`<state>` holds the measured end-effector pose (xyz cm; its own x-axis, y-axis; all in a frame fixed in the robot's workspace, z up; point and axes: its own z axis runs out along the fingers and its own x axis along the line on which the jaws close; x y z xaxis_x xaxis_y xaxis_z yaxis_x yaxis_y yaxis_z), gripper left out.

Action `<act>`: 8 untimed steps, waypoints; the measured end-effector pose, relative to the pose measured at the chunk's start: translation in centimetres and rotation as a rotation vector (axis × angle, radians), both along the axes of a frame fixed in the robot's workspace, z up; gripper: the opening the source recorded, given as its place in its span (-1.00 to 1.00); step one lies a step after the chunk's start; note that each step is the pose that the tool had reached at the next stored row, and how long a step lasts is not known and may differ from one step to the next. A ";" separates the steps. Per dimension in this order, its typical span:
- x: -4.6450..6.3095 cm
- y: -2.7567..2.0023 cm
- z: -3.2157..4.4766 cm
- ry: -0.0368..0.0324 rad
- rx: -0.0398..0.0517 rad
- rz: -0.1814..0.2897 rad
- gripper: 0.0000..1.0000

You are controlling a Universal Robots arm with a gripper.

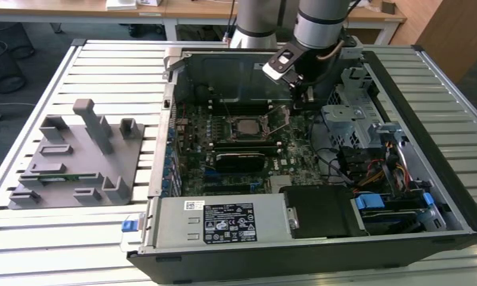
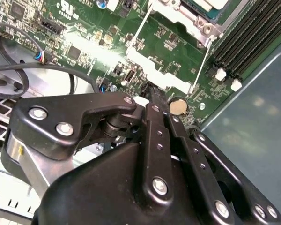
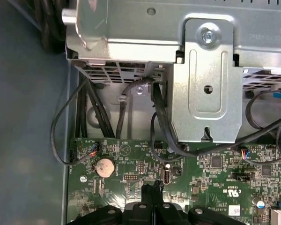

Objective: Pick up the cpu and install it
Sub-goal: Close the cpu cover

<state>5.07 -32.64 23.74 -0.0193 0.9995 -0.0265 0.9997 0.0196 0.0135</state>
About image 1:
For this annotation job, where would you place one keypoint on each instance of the silver green CPU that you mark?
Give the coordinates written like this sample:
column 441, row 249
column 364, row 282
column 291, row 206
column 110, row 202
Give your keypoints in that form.
column 248, row 126

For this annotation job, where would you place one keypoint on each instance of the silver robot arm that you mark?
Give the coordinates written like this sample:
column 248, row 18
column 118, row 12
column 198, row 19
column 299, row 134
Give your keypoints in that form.
column 321, row 29

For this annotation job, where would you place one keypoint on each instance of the CPU socket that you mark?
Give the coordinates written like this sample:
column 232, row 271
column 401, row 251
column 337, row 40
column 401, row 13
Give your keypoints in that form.
column 232, row 134

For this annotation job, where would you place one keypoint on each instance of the silver perforated disk bay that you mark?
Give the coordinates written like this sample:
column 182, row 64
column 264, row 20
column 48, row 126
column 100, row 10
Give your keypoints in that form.
column 344, row 114

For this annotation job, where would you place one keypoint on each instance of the black RAM slot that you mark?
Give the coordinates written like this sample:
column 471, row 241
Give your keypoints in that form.
column 247, row 105
column 247, row 147
column 247, row 108
column 271, row 153
column 247, row 112
column 247, row 144
column 247, row 102
column 247, row 150

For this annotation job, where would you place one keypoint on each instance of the wooden top desk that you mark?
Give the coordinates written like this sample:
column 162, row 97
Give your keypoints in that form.
column 377, row 18
column 118, row 15

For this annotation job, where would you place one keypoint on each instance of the green motherboard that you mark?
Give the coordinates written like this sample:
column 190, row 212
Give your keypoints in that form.
column 297, row 155

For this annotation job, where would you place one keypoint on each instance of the dark brown box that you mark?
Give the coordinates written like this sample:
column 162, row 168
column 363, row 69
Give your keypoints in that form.
column 388, row 8

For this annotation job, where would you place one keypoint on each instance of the black ribbed plastic housing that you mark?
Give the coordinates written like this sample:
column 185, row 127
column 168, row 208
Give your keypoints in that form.
column 352, row 162

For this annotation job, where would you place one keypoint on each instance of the wooden cabinet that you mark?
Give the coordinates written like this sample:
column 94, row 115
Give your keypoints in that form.
column 453, row 38

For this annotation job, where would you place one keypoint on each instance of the black graphics card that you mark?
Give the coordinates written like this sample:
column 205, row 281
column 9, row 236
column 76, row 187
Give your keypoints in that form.
column 239, row 164

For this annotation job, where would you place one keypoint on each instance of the silver finned heatsink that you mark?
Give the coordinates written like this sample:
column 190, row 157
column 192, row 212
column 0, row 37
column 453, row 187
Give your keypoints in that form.
column 280, row 181

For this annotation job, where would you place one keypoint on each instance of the blue expansion slot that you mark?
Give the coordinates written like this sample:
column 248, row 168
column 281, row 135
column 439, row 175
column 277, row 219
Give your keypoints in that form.
column 209, row 172

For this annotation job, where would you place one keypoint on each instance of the black expansion slot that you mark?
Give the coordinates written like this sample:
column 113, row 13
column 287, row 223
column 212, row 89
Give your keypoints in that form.
column 227, row 189

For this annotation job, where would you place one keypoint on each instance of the blue disk carrier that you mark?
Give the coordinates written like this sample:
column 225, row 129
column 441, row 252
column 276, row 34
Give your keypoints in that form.
column 368, row 202

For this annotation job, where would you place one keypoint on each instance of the black chair base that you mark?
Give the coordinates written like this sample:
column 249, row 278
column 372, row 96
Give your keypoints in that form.
column 133, row 29

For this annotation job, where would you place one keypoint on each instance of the white labelled box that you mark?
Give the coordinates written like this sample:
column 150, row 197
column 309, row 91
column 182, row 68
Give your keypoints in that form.
column 148, row 2

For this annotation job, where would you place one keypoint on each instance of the blue plastic clip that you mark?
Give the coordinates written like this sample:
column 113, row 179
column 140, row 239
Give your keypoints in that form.
column 427, row 199

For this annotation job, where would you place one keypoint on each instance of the grey power supply unit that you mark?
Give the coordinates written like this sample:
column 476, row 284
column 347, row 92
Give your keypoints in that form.
column 170, row 220

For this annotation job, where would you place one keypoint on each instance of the grey parts rack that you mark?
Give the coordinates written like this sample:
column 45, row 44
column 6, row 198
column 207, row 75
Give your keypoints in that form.
column 78, row 143

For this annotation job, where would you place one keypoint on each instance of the black open PC case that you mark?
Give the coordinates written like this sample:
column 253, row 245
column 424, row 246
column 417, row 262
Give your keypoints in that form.
column 263, row 265

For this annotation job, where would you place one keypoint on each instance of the blue case latch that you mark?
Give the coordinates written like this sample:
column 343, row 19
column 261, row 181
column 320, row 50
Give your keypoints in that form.
column 128, row 226

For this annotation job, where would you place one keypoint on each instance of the green RAM stick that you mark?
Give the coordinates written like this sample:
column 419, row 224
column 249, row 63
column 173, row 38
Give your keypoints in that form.
column 58, row 177

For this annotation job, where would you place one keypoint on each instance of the small black mesh bin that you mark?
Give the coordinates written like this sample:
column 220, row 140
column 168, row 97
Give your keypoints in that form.
column 17, row 38

